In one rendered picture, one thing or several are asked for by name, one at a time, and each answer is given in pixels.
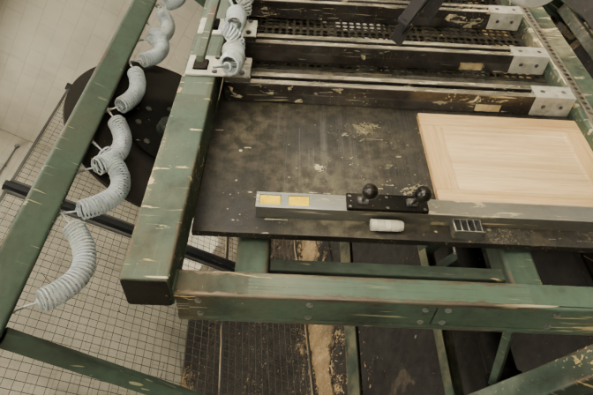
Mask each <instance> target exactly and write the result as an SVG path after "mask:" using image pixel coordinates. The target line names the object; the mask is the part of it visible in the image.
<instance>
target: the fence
mask: <svg viewBox="0 0 593 395"><path fill-rule="evenodd" d="M260 195H272V196H281V204H280V205H266V204H260ZM289 196H292V197H309V206H304V205H289ZM427 204H428V207H429V213H428V214H422V213H402V212H364V211H348V210H347V207H346V196H340V195H320V194H301V193H282V192H263V191H257V196H256V205H255V214H256V217H266V218H285V219H305V220H344V221H363V222H370V220H371V219H380V220H401V221H403V223H404V224H423V225H442V226H449V225H450V222H451V220H452V219H465V220H481V225H482V227H501V228H520V229H540V230H560V231H580V232H593V207H588V206H570V205H532V204H513V203H493V202H474V201H454V200H436V199H430V200H429V201H428V202H427Z"/></svg>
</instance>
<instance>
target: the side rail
mask: <svg viewBox="0 0 593 395"><path fill-rule="evenodd" d="M178 271H179V272H178V276H177V281H176V288H175V291H174V292H173V296H174V297H175V299H176V306H177V310H178V317H179V319H192V320H214V321H237V322H258V323H280V324H323V325H345V326H367V327H389V328H410V329H433V330H455V331H476V332H519V333H542V334H563V335H585V336H593V287H572V286H551V285H530V284H509V283H489V282H468V281H447V280H426V279H385V278H365V277H343V276H323V275H302V274H281V273H260V272H219V271H199V270H178Z"/></svg>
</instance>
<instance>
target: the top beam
mask: <svg viewBox="0 0 593 395"><path fill-rule="evenodd" d="M212 1H213V0H206V2H205V5H204V8H203V11H202V13H201V17H200V20H199V24H198V27H197V30H196V33H195V36H194V39H193V42H192V45H191V50H190V53H189V55H188V58H187V61H186V65H185V67H184V72H183V75H182V77H181V81H180V84H179V87H178V89H177V92H176V98H175V100H174V103H173V106H172V109H171V111H170V115H169V119H168V122H167V125H166V129H165V131H164V134H163V137H162V140H161V145H160V148H159V151H158V153H157V156H156V159H155V163H154V167H153V170H152V173H151V175H150V179H149V182H148V185H147V187H146V193H145V196H144V198H143V201H142V204H141V207H140V210H139V215H138V218H137V220H136V223H135V227H134V229H133V232H132V235H131V239H130V243H129V246H128V249H127V251H126V254H125V258H124V262H123V265H122V268H121V271H120V274H119V280H120V283H121V285H122V288H123V291H124V294H125V297H126V299H127V302H128V303H130V304H141V305H163V306H170V305H172V304H174V303H175V300H176V299H175V297H174V296H173V292H172V287H173V283H174V279H175V275H176V270H178V269H179V270H182V268H183V263H184V256H185V252H186V247H187V243H188V239H189V234H190V231H191V223H192V218H193V214H194V210H195V205H196V202H197V197H198V193H199V186H200V181H201V177H202V173H203V168H204V165H205V160H206V152H207V148H208V144H209V139H210V136H211V131H212V127H213V123H214V115H215V111H216V107H217V102H218V99H219V94H220V90H221V82H222V78H223V77H210V76H191V75H185V74H184V73H185V70H186V67H187V64H188V62H189V58H190V55H196V54H197V51H198V48H199V43H200V40H201V36H202V34H198V30H199V25H200V21H201V19H202V18H207V15H208V13H209V10H210V6H211V3H212ZM230 6H232V5H231V3H230V1H229V0H221V2H220V6H219V10H218V13H217V16H216V18H217V19H225V18H226V13H227V9H228V8H229V7H230ZM226 42H227V40H226V39H225V37H224V36H223V35H212V36H211V39H210V42H209V46H208V49H207V53H206V55H207V56H222V52H221V50H222V46H223V45H224V44H225V43H226Z"/></svg>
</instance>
